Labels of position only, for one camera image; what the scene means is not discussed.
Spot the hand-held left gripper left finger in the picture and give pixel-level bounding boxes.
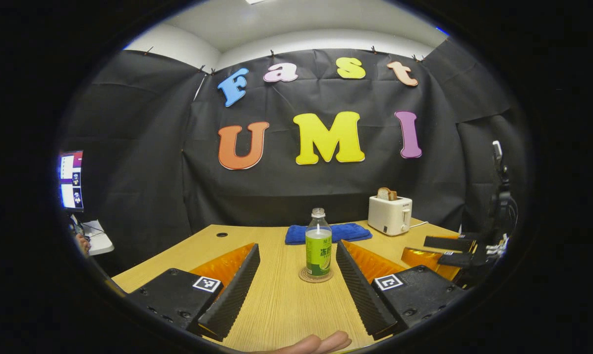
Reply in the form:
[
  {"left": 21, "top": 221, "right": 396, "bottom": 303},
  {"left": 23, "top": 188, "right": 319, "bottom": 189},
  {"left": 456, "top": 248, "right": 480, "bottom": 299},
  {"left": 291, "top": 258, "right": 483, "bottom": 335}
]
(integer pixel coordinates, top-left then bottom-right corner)
[{"left": 124, "top": 242, "right": 261, "bottom": 342}]

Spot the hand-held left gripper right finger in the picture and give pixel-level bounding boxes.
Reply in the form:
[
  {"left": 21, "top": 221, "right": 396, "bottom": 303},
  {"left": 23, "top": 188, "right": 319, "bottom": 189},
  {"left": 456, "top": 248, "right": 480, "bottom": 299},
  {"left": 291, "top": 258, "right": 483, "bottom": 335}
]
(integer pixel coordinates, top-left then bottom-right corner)
[{"left": 335, "top": 239, "right": 467, "bottom": 341}]

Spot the round wooden coaster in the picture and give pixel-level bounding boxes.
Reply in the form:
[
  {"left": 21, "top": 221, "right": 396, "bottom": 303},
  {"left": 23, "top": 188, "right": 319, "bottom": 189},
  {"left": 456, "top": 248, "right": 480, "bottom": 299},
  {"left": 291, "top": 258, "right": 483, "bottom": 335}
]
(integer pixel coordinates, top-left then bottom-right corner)
[{"left": 298, "top": 266, "right": 334, "bottom": 284}]

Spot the green label water bottle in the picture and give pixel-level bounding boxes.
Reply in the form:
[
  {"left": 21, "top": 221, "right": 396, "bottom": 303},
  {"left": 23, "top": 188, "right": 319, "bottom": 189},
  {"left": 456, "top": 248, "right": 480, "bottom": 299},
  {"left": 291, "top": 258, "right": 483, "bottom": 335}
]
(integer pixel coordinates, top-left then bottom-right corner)
[{"left": 305, "top": 207, "right": 333, "bottom": 279}]

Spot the computer monitor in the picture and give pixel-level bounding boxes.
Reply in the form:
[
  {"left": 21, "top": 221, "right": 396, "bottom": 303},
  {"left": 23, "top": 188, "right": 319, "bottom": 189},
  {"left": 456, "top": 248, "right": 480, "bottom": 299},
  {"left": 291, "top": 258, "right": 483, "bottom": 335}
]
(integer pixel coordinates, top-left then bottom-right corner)
[{"left": 58, "top": 150, "right": 85, "bottom": 213}]

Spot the white toaster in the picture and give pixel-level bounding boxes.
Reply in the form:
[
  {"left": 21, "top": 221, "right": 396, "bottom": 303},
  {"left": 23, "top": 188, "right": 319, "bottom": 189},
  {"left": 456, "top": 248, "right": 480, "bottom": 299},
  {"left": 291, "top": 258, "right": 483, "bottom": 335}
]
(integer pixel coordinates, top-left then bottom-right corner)
[{"left": 367, "top": 195, "right": 413, "bottom": 236}]

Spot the blue towel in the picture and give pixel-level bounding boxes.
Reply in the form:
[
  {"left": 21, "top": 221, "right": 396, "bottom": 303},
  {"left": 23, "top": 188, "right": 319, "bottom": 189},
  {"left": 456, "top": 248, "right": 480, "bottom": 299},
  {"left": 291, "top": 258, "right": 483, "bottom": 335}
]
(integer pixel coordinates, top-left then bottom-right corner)
[{"left": 284, "top": 222, "right": 373, "bottom": 245}]

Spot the white side table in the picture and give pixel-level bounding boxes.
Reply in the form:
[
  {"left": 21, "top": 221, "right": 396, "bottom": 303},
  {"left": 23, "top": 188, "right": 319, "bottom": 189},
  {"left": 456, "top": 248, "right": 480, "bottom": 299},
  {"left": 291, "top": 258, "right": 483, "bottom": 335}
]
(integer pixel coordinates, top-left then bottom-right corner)
[{"left": 78, "top": 219, "right": 115, "bottom": 256}]

